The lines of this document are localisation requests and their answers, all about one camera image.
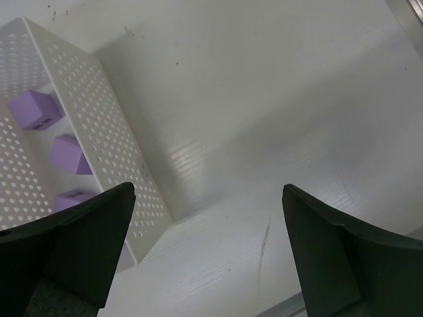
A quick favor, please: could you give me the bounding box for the purple wood block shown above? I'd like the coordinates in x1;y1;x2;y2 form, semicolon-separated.
53;189;96;213
7;90;63;131
50;135;93;175

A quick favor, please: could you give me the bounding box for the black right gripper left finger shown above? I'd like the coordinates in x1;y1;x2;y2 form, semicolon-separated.
1;182;135;316

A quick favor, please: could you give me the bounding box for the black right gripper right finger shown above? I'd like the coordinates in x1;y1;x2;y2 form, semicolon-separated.
282;184;422;316

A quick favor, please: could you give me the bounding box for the white perforated metal bin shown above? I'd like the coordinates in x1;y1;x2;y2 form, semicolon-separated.
1;17;172;267

